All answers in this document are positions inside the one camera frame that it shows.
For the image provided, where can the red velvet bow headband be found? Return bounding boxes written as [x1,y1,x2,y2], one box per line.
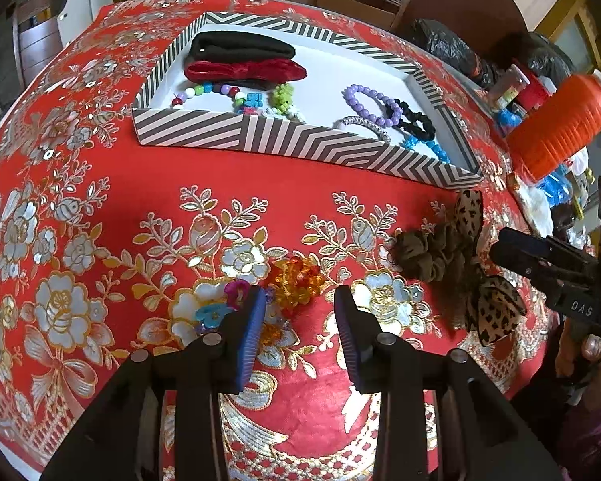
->
[183,57,309,83]

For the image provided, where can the brown slatted wooden chair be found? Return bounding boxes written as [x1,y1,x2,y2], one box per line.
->
[12,2,63,86]

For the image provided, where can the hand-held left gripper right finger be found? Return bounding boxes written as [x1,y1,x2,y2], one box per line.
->
[332,285,564,481]

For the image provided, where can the red plastic container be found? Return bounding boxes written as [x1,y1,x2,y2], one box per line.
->
[521,75,557,111]

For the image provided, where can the purple bead bracelet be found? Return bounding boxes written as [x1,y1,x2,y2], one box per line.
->
[344,83,404,126]

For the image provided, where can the leopard print bow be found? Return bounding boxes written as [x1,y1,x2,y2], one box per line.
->
[441,189,529,348]

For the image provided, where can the multicolour bead bracelet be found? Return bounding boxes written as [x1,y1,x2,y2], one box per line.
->
[170,80,248,108]

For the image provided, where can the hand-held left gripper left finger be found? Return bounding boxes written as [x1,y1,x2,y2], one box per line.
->
[40,285,268,481]

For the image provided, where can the small orange bead cluster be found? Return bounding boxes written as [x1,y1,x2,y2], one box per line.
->
[258,318,288,349]

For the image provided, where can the pink plastic hair clip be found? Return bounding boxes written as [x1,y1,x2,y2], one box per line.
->
[224,281,248,309]

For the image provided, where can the black plastic bag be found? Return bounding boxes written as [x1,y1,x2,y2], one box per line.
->
[511,32,577,86]
[411,17,486,83]

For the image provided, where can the black white striped box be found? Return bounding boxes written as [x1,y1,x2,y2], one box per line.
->
[131,10,486,191]

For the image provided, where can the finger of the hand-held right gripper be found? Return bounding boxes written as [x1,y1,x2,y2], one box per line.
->
[490,243,564,291]
[498,227,599,274]

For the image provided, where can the red floral tablecloth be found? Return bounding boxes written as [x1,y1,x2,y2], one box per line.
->
[0,0,567,481]

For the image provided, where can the orange ribbed bottle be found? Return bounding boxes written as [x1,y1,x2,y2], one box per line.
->
[506,71,601,181]

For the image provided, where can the silver bead bracelet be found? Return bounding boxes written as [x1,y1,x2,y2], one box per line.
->
[332,115,391,143]

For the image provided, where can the orange bead flower ornament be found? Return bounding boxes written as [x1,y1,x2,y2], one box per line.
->
[270,255,326,306]

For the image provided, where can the brown scrunchie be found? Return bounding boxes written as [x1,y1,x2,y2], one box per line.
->
[393,223,464,284]

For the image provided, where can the clear jar of beads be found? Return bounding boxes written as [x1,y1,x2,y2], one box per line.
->
[491,64,529,111]

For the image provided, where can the black fabric headband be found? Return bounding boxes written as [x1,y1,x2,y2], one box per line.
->
[189,31,296,63]

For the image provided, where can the blue bead bracelet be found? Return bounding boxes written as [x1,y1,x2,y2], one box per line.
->
[402,135,452,164]

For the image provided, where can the turquoise bead bracelet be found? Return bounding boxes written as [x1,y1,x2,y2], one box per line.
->
[233,91,266,116]

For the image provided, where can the black wavy scrunchie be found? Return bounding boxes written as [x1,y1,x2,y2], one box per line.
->
[393,99,438,142]

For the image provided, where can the person's right forearm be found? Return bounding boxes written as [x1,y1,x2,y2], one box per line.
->
[558,366,601,481]

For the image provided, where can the white chair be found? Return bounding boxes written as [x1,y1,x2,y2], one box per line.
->
[55,0,113,46]

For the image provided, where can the person's right hand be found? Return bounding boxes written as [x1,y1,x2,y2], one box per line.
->
[556,321,601,402]

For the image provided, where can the colourful plastic bracelet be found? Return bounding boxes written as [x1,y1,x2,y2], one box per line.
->
[195,302,231,329]

